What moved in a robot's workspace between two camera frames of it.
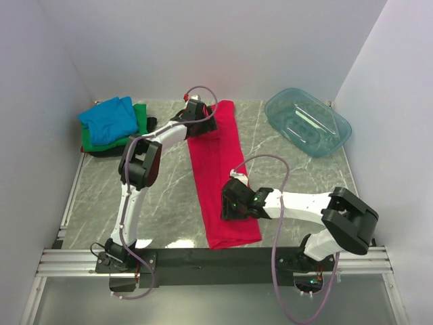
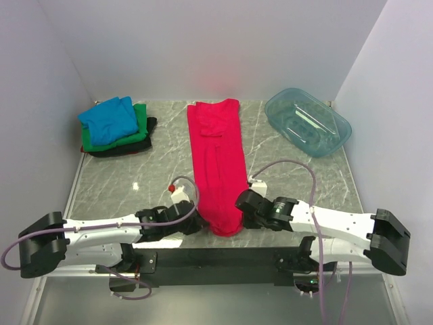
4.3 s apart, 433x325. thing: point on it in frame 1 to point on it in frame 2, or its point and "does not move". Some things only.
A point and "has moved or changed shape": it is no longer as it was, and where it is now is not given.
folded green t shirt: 141,116 does not move
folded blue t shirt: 111,120 does not move
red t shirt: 215,156 has moved or changed shape
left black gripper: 210,124 to 197,223
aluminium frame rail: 56,262 does not move
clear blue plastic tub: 311,124 does not move
